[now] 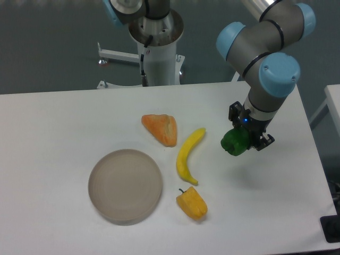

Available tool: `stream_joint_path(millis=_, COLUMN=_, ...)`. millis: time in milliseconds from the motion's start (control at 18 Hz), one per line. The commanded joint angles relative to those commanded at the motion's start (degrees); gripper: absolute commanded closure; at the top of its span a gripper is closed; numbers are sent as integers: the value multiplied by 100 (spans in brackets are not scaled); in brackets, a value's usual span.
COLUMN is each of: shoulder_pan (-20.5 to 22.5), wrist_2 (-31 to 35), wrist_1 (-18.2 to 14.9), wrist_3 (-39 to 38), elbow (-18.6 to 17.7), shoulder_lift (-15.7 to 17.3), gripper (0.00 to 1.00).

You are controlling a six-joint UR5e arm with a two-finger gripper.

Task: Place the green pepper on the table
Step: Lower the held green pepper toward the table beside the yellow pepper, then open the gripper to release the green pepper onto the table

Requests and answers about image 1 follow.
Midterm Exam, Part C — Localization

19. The white side table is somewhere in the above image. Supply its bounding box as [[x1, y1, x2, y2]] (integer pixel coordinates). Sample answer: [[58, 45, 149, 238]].
[[308, 84, 340, 132]]

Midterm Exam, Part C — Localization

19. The yellow banana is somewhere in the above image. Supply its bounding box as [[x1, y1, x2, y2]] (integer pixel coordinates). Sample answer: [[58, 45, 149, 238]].
[[176, 127, 206, 186]]

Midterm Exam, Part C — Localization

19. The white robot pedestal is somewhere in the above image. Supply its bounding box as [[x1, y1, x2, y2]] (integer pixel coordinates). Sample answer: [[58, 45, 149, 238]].
[[98, 9, 185, 87]]

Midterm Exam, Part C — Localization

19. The green pepper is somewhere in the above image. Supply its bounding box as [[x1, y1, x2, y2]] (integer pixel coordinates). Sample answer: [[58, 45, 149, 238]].
[[220, 126, 251, 156]]

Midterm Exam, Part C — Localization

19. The beige round plate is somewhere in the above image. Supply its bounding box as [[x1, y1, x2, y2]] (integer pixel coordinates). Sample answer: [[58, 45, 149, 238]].
[[88, 149, 163, 225]]

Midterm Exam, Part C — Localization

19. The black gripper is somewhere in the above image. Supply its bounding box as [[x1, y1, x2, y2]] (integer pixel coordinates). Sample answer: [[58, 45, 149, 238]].
[[228, 101, 275, 151]]

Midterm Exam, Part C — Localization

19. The yellow bell pepper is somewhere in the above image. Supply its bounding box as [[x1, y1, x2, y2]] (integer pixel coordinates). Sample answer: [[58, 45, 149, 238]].
[[176, 186, 208, 221]]

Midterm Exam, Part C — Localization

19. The orange triangular bread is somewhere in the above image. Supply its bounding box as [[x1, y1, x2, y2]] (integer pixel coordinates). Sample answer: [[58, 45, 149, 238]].
[[141, 114, 177, 147]]

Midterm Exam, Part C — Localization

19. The black clamp at table edge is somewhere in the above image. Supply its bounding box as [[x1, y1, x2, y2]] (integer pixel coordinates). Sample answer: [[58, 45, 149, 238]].
[[320, 215, 340, 243]]

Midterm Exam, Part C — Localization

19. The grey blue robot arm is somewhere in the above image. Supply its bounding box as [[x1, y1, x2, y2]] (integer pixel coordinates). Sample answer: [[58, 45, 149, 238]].
[[104, 1, 316, 156]]

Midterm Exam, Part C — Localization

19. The black cable on pedestal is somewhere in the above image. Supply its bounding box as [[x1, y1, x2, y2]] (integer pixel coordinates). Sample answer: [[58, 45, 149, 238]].
[[139, 35, 154, 87]]

